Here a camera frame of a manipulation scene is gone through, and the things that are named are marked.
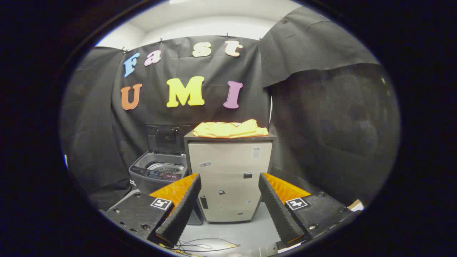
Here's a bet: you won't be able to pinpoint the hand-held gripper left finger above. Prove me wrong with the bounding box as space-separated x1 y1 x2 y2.
104 173 202 248

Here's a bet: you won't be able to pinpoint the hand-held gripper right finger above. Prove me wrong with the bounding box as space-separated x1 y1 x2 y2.
258 172 361 247

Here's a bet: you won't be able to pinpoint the black backdrop cloth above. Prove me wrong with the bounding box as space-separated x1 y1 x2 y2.
61 6 401 211

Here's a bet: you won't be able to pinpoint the thin black floor cables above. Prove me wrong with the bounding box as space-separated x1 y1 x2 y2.
159 237 240 255

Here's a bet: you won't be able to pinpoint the grey washing machine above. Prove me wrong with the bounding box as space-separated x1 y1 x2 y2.
129 151 205 225

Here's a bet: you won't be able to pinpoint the beige cabinet with dark top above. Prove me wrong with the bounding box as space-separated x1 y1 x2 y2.
184 130 277 224

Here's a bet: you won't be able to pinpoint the yellow-orange polo shirt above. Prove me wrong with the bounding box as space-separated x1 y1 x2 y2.
193 119 269 139

